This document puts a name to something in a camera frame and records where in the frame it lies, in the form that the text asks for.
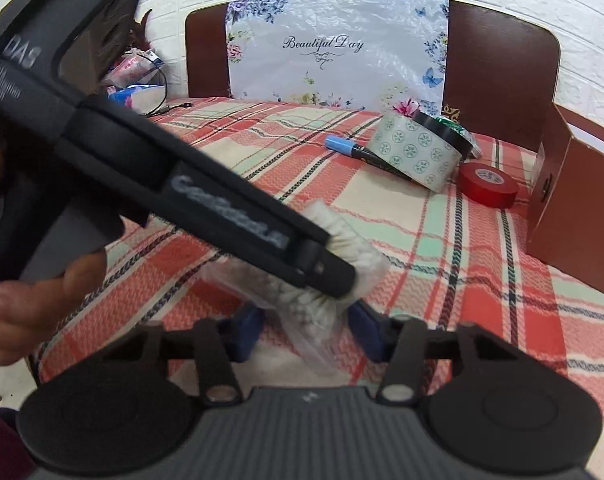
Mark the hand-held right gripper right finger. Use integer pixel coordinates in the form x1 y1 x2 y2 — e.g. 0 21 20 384
348 301 522 407

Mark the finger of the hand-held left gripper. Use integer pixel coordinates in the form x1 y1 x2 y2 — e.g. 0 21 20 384
281 237 357 303

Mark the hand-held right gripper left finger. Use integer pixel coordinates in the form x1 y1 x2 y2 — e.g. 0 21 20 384
94 304 266 407

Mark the bag of cotton swabs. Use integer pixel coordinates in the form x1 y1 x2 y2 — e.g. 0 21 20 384
202 199 391 377

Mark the red tape roll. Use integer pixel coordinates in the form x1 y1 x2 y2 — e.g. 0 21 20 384
456 162 521 210

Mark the brown cardboard box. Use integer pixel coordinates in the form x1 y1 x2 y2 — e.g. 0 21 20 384
525 102 604 304

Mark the person's left hand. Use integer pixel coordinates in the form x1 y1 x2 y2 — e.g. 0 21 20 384
0 144 108 367

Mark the blue packet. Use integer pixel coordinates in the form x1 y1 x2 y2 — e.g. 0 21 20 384
106 85 169 117

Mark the plaid blanket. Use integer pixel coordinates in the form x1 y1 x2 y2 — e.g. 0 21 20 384
29 95 604 411

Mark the pink packet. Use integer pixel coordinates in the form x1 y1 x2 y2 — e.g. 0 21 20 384
104 49 163 89

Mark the blue marker pen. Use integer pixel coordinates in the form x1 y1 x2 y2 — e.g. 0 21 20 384
324 135 419 182

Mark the flower patterned tape roll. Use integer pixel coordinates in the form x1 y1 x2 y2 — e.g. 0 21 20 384
369 110 466 194

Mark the black tape roll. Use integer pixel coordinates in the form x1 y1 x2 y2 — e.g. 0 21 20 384
412 110 476 164

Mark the green packet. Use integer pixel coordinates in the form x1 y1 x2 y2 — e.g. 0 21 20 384
434 115 483 159

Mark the floral plastic bag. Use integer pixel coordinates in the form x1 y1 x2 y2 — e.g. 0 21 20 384
224 0 451 117

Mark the maroon clothing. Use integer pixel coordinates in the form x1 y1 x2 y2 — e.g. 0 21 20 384
0 405 35 480

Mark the brown wooden headboard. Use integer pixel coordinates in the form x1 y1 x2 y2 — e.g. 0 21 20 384
184 0 563 154

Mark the black cable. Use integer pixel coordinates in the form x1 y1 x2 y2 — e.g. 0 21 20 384
144 54 193 119

